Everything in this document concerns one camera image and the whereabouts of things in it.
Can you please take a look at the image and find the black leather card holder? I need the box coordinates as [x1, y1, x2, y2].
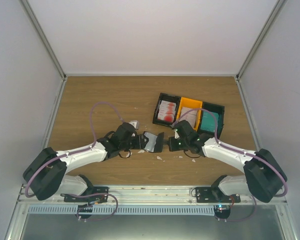
[142, 131, 165, 153]

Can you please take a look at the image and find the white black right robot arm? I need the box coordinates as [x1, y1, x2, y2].
[168, 120, 288, 203]

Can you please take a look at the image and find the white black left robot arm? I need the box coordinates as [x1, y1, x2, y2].
[22, 122, 149, 202]

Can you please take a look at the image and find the yellow middle card bin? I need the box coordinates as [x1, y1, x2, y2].
[176, 97, 203, 131]

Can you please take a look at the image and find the red white card stack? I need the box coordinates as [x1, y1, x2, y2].
[157, 100, 177, 123]

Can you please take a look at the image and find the teal card stack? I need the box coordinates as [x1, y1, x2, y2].
[199, 111, 219, 133]

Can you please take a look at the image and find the black right card bin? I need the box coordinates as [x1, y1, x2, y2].
[197, 102, 225, 139]

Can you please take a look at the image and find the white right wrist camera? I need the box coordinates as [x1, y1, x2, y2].
[174, 129, 180, 139]

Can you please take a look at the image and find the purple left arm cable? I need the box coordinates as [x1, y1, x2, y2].
[24, 101, 124, 199]

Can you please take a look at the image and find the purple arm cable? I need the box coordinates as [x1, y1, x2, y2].
[173, 107, 288, 196]
[24, 101, 124, 199]

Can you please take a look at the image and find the aluminium mounting rail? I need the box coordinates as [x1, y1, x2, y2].
[17, 185, 287, 205]

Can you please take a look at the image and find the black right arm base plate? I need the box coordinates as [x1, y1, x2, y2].
[190, 186, 241, 204]

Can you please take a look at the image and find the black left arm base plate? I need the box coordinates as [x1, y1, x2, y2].
[60, 186, 109, 204]

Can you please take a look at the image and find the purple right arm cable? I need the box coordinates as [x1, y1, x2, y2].
[173, 107, 288, 196]

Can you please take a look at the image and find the grey slotted cable duct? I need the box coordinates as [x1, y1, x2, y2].
[28, 204, 215, 216]

